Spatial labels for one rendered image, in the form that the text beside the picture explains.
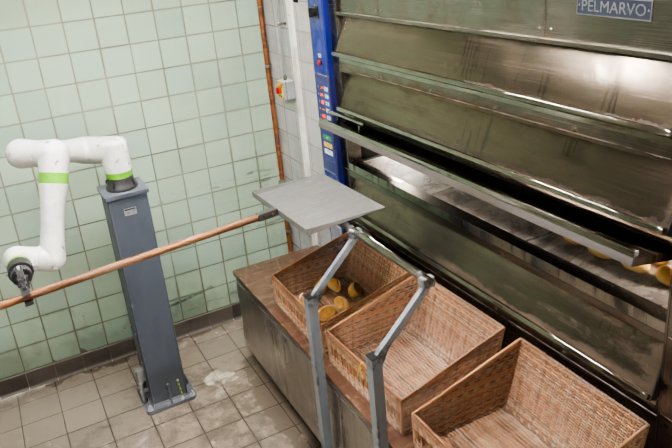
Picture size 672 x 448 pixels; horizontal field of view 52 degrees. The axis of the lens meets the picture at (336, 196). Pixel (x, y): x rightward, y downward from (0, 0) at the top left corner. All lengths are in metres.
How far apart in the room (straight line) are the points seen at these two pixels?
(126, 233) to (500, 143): 1.84
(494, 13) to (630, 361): 1.15
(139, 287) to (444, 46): 1.90
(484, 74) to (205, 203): 2.23
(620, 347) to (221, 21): 2.70
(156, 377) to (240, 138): 1.42
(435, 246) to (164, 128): 1.78
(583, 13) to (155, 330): 2.54
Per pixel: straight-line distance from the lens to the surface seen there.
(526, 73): 2.24
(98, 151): 3.34
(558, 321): 2.42
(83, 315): 4.22
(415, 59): 2.70
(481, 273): 2.67
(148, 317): 3.61
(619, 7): 1.98
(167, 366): 3.77
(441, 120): 2.65
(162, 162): 4.00
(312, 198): 2.98
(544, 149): 2.25
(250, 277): 3.69
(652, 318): 2.14
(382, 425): 2.46
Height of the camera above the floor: 2.26
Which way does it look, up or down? 21 degrees down
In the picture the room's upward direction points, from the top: 5 degrees counter-clockwise
